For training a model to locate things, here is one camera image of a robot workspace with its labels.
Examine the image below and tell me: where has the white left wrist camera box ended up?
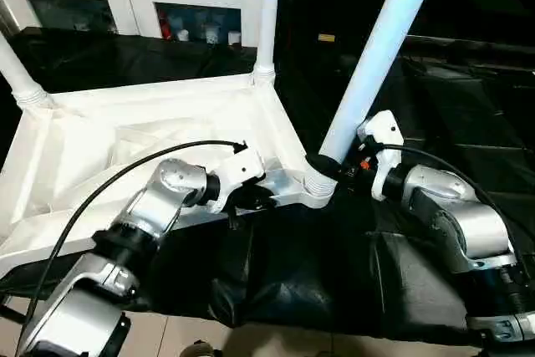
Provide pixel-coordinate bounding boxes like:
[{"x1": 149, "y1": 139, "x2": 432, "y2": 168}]
[{"x1": 205, "y1": 145, "x2": 268, "y2": 213}]

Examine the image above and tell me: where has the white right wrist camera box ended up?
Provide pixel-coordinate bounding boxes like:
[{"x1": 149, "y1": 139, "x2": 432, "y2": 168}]
[{"x1": 357, "y1": 110, "x2": 405, "y2": 201}]

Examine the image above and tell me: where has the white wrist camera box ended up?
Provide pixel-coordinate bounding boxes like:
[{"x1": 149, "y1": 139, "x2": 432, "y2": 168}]
[
  {"x1": 205, "y1": 145, "x2": 268, "y2": 213},
  {"x1": 357, "y1": 110, "x2": 405, "y2": 201}
]

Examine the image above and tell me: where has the white plastic table leg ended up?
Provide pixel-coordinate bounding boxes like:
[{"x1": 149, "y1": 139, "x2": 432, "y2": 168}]
[
  {"x1": 253, "y1": 0, "x2": 283, "y2": 86},
  {"x1": 318, "y1": 0, "x2": 446, "y2": 166},
  {"x1": 0, "y1": 31, "x2": 53, "y2": 109}
]

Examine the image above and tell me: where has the black stand foot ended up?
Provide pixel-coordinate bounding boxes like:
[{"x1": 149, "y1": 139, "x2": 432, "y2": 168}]
[{"x1": 0, "y1": 303, "x2": 26, "y2": 325}]

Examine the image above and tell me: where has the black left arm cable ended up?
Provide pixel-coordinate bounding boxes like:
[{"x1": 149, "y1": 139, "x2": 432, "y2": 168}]
[{"x1": 15, "y1": 140, "x2": 249, "y2": 351}]

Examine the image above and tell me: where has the white plastic table top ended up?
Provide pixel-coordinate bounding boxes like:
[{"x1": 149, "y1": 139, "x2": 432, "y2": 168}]
[{"x1": 0, "y1": 73, "x2": 340, "y2": 278}]

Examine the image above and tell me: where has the black plastic mat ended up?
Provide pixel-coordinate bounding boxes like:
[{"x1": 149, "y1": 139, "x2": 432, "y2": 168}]
[{"x1": 0, "y1": 27, "x2": 535, "y2": 345}]

